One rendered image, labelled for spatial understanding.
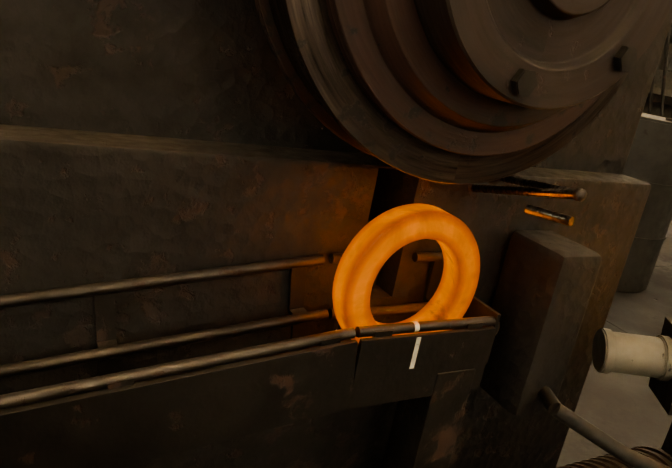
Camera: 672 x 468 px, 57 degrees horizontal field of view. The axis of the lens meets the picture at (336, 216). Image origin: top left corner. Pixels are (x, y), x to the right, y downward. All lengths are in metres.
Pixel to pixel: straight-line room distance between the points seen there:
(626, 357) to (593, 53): 0.44
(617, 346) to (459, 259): 0.28
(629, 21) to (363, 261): 0.34
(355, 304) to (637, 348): 0.41
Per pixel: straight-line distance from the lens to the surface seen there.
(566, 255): 0.82
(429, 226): 0.68
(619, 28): 0.65
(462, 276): 0.74
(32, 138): 0.61
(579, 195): 0.65
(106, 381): 0.59
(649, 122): 3.30
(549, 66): 0.59
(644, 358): 0.92
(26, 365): 0.65
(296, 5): 0.53
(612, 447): 0.91
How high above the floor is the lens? 1.01
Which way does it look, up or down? 17 degrees down
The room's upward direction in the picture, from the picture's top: 11 degrees clockwise
